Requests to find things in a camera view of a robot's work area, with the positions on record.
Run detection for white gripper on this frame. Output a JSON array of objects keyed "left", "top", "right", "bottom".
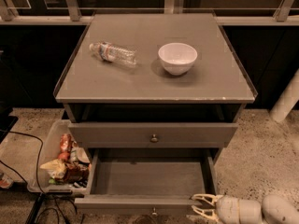
[{"left": 191, "top": 194, "right": 263, "bottom": 224}]

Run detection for grey drawer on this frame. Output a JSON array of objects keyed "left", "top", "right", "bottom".
[
  {"left": 75, "top": 148, "right": 217, "bottom": 216},
  {"left": 68, "top": 122, "right": 237, "bottom": 148}
]

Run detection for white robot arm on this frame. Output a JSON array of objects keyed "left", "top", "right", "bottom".
[{"left": 192, "top": 194, "right": 299, "bottom": 224}]

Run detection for grey top drawer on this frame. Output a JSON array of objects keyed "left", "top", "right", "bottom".
[{"left": 68, "top": 122, "right": 237, "bottom": 148}]

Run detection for grey drawer cabinet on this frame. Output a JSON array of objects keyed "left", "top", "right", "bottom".
[{"left": 52, "top": 12, "right": 259, "bottom": 161}]

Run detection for brown snack bag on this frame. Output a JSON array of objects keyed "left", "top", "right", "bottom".
[{"left": 64, "top": 163, "right": 89, "bottom": 183}]

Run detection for white bowl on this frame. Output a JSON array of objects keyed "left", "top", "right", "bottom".
[{"left": 158, "top": 43, "right": 198, "bottom": 76}]

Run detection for clear plastic storage bin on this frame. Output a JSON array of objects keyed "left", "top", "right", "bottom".
[{"left": 27, "top": 119, "right": 90, "bottom": 195}]

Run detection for yellow snack bag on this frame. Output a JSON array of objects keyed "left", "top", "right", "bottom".
[{"left": 40, "top": 159, "right": 66, "bottom": 179}]

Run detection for red snack bag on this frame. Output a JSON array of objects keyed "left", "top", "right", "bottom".
[{"left": 60, "top": 133, "right": 72, "bottom": 152}]

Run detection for clear plastic water bottle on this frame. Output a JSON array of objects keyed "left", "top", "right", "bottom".
[{"left": 89, "top": 42, "right": 137, "bottom": 67}]

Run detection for red white object on floor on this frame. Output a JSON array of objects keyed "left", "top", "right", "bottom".
[{"left": 0, "top": 172, "right": 13, "bottom": 189}]

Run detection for metal railing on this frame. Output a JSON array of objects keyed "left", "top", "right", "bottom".
[{"left": 0, "top": 0, "right": 299, "bottom": 26}]

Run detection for white cylindrical post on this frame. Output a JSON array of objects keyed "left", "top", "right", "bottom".
[{"left": 270, "top": 69, "right": 299, "bottom": 122}]

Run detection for black floor cable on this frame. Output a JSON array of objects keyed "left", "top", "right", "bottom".
[{"left": 0, "top": 129, "right": 87, "bottom": 224}]

